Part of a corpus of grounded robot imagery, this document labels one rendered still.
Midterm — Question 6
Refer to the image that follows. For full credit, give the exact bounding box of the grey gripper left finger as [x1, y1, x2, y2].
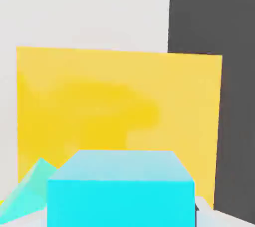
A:
[2, 205, 48, 227]

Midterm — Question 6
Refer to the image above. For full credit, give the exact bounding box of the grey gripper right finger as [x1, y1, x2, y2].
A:
[195, 196, 255, 227]

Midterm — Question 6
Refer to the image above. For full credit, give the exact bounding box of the small cyan cube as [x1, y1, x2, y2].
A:
[47, 150, 196, 227]

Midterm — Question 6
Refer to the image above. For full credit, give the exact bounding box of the small mint green cube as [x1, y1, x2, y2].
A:
[0, 157, 59, 226]

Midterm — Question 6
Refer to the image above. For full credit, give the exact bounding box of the large yellow box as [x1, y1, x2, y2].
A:
[15, 46, 223, 210]

